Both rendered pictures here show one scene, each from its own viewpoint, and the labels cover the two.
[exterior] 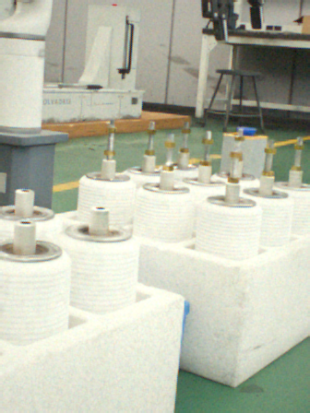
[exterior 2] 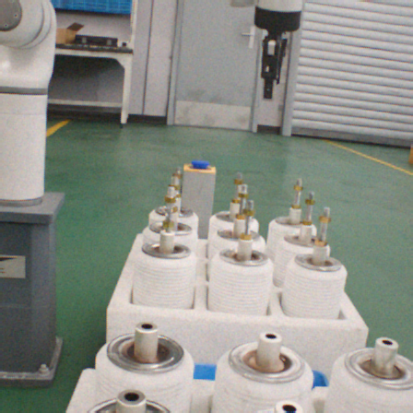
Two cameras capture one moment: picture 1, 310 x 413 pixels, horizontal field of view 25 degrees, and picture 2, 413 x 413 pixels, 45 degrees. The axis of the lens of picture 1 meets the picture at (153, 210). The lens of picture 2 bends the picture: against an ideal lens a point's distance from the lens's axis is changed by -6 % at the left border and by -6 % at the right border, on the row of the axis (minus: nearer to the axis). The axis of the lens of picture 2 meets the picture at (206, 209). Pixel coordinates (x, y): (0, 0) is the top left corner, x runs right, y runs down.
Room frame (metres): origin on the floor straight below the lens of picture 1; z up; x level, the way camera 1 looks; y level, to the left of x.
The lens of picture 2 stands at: (0.51, 0.48, 0.51)
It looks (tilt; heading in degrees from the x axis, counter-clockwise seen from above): 14 degrees down; 325
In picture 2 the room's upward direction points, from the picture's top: 6 degrees clockwise
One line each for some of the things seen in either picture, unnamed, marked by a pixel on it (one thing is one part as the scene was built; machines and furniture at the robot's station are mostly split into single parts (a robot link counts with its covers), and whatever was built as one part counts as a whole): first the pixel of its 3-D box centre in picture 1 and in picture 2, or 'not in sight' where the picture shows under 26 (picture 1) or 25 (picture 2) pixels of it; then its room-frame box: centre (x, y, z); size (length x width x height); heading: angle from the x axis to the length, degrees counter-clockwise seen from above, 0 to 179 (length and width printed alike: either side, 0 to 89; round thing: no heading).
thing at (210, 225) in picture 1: (225, 260); (308, 315); (1.04, -0.11, 0.16); 0.10 x 0.10 x 0.18
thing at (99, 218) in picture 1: (99, 222); (383, 357); (0.77, 0.06, 0.26); 0.02 x 0.02 x 0.03
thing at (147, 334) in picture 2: not in sight; (146, 341); (0.90, 0.26, 0.26); 0.02 x 0.02 x 0.03
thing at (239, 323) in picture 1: (195, 271); (228, 318); (1.20, -0.08, 0.09); 0.39 x 0.39 x 0.18; 56
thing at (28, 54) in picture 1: (18, 85); (16, 147); (1.33, 0.27, 0.39); 0.09 x 0.09 x 0.17; 63
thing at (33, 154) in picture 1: (13, 206); (16, 286); (1.33, 0.27, 0.15); 0.15 x 0.15 x 0.30; 63
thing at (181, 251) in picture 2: (108, 177); (166, 250); (1.17, 0.08, 0.25); 0.08 x 0.08 x 0.01
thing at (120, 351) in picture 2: not in sight; (145, 353); (0.90, 0.26, 0.25); 0.08 x 0.08 x 0.01
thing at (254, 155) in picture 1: (237, 208); (193, 236); (1.48, -0.18, 0.16); 0.07 x 0.07 x 0.31; 56
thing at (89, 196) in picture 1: (104, 230); (162, 304); (1.17, 0.08, 0.16); 0.10 x 0.10 x 0.18
